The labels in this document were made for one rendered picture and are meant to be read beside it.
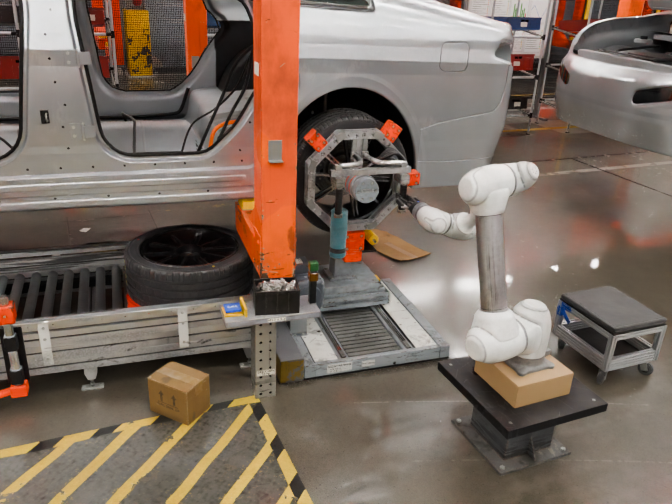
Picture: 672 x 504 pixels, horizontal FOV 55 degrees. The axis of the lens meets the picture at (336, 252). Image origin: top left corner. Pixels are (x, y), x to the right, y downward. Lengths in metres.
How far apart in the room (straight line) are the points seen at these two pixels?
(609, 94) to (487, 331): 3.10
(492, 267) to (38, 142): 2.11
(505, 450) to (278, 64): 1.85
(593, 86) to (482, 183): 3.13
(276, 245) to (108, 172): 0.92
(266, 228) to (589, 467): 1.72
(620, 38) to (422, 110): 3.26
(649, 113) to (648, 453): 2.64
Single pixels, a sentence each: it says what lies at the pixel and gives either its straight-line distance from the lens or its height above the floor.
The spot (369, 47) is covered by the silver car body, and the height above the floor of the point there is 1.51.
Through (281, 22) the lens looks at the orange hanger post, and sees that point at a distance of 2.72.
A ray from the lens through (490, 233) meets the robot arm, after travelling 2.45.
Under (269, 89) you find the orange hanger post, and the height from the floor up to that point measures 1.40.
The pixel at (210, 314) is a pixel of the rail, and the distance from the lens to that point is 3.13.
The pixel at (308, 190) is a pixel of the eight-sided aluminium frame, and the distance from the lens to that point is 3.30.
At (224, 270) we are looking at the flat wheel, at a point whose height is 0.49.
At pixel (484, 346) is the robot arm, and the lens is 2.50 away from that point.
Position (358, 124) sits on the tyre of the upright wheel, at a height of 1.14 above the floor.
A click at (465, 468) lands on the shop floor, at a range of 2.85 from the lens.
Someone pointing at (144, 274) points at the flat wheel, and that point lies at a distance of 3.24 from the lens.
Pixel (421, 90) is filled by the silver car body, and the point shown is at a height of 1.29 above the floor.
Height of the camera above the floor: 1.86
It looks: 24 degrees down
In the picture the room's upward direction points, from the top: 3 degrees clockwise
